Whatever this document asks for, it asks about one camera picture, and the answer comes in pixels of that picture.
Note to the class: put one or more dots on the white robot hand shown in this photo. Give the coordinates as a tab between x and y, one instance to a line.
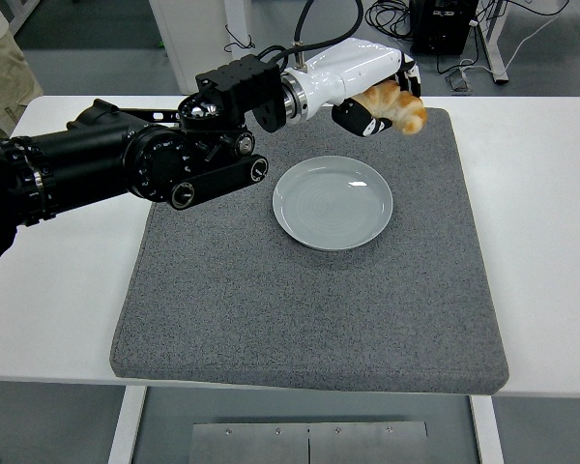
348	67

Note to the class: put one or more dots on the golden croissant bread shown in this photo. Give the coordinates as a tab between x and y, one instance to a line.
406	111

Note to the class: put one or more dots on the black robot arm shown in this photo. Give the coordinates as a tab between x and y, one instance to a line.
77	159

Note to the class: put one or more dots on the pale grey round plate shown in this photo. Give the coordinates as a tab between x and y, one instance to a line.
332	204

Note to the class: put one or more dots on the black computer case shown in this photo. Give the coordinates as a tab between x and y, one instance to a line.
442	26

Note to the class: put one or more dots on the small grey power adapter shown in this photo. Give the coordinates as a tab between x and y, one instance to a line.
458	79

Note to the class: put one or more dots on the white desk leg with foot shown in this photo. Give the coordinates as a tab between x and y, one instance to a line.
495	43

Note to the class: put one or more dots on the white cabinet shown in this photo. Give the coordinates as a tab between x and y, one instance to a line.
188	38

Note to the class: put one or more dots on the grey felt mat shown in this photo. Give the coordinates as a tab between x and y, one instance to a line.
319	314

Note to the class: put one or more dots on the person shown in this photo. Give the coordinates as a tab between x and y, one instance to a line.
2	77

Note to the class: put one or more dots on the white table leg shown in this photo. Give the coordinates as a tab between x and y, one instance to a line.
487	430
125	425

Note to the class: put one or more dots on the white desk post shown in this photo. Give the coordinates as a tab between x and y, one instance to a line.
239	14

